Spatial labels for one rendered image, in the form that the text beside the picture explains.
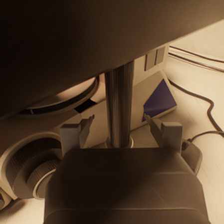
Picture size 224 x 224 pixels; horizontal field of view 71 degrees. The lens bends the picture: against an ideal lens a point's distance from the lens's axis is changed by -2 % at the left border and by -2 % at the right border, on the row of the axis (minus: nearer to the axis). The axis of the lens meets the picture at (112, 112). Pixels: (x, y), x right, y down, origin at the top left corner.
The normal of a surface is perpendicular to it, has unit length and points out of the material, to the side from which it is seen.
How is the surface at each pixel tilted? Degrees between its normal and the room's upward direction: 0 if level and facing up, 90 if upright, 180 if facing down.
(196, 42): 90
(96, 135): 90
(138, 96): 48
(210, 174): 0
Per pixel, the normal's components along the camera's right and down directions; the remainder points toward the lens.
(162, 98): 0.49, -0.18
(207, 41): -0.71, 0.47
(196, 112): -0.03, -0.77
